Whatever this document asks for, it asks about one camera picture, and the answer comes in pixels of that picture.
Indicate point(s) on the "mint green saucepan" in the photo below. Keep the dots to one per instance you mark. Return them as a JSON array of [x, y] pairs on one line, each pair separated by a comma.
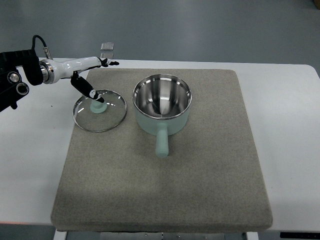
[[162, 104]]

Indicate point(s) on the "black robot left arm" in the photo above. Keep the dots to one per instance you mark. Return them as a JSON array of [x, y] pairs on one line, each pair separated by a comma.
[[12, 87]]

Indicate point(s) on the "grey felt mat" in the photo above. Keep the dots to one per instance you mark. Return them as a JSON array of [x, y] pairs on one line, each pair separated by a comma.
[[208, 180]]

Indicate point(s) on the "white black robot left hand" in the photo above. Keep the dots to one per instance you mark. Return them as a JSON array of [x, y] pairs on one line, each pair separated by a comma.
[[53, 71]]

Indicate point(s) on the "glass lid with green knob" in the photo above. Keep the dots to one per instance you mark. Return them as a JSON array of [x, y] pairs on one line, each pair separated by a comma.
[[95, 116]]

